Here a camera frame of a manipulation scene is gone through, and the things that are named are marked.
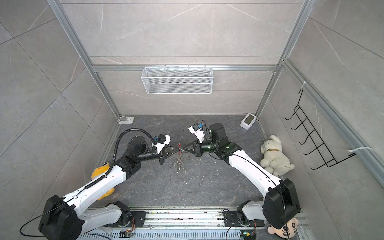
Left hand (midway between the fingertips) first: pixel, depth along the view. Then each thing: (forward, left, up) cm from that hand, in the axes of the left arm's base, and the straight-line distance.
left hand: (178, 146), depth 71 cm
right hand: (0, -3, -2) cm, 4 cm away
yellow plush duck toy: (-3, +45, -19) cm, 49 cm away
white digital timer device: (+35, -51, -22) cm, 65 cm away
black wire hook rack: (-14, -61, +8) cm, 63 cm away
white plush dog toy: (-2, -54, -15) cm, 56 cm away
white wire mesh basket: (+51, +1, +4) cm, 51 cm away
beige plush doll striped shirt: (-35, -48, -18) cm, 62 cm away
